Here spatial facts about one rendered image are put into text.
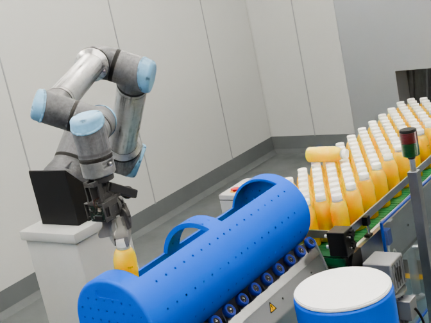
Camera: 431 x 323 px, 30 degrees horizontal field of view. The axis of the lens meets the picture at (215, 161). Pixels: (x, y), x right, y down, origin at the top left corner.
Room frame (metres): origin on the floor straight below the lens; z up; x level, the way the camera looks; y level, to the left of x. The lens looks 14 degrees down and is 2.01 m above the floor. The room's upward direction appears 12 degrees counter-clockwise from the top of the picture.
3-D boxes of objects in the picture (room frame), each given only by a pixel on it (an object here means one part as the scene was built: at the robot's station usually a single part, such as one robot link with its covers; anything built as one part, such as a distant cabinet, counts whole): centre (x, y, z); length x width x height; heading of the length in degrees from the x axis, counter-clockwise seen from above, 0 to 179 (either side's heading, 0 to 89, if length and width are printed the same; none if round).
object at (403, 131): (2.82, -0.71, 1.18); 0.06 x 0.06 x 0.16
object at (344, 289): (2.11, -0.28, 1.03); 0.28 x 0.28 x 0.01
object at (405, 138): (2.82, -0.71, 1.23); 0.06 x 0.06 x 0.04
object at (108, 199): (2.09, 0.31, 1.44); 0.09 x 0.08 x 0.12; 142
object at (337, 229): (2.65, -0.37, 0.95); 0.10 x 0.07 x 0.10; 52
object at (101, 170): (2.09, 0.31, 1.52); 0.10 x 0.09 x 0.05; 52
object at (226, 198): (3.08, -0.08, 1.05); 0.20 x 0.10 x 0.10; 142
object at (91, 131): (2.10, 0.31, 1.61); 0.10 x 0.09 x 0.12; 174
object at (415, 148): (2.82, -0.71, 1.18); 0.06 x 0.06 x 0.05
